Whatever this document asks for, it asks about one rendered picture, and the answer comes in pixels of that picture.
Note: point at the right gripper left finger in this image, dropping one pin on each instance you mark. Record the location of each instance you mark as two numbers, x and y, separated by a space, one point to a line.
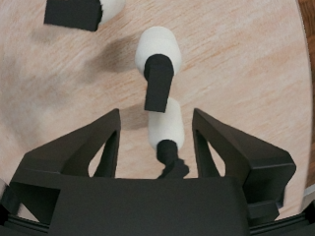
72 153

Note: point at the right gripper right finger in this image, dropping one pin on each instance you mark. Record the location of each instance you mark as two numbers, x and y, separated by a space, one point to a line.
262 168

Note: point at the white pump bottle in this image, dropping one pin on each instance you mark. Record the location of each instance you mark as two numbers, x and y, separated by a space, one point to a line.
167 136
157 46
76 15

